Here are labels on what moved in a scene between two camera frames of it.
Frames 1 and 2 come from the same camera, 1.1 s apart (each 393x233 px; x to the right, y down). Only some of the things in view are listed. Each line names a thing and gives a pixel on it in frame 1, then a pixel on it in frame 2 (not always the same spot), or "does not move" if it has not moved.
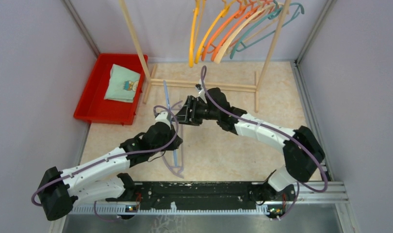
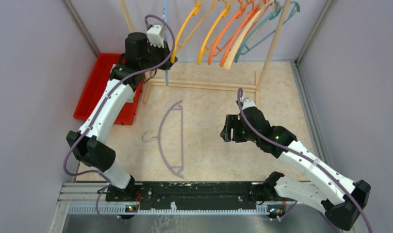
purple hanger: x=171 y=170 does not move
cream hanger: x=219 y=54 -> x=264 y=5
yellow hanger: x=192 y=50 -> x=195 y=12
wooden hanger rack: x=148 y=73 does not move
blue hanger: x=171 y=116 -> x=165 y=20
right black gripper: x=185 y=116 -> x=232 y=121
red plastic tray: x=113 y=93 does not move
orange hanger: x=220 y=44 -> x=255 y=6
